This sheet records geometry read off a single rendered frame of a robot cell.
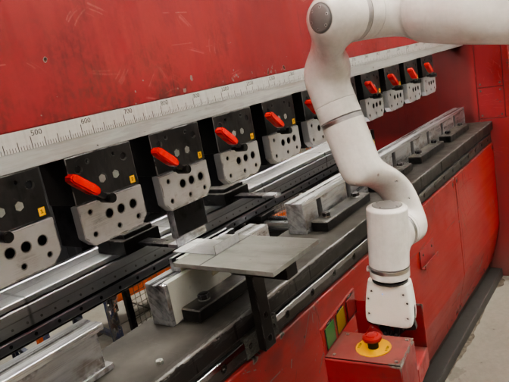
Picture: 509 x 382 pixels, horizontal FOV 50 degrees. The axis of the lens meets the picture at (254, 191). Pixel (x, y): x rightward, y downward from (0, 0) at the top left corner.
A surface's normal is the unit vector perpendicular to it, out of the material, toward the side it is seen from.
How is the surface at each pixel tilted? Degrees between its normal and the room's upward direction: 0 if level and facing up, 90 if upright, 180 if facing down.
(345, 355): 0
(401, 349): 0
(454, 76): 90
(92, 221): 90
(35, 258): 90
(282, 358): 90
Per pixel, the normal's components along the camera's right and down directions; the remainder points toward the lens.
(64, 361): 0.80, -0.01
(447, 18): -0.71, 0.40
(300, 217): -0.58, 0.29
